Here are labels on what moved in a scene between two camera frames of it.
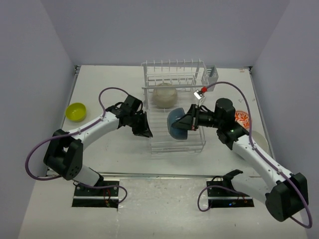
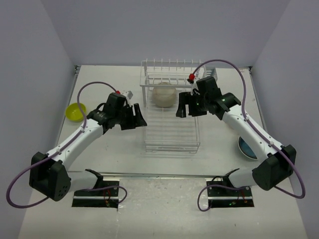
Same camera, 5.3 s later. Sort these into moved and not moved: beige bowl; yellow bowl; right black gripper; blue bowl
Moved: right black gripper; blue bowl
Not moved: beige bowl; yellow bowl
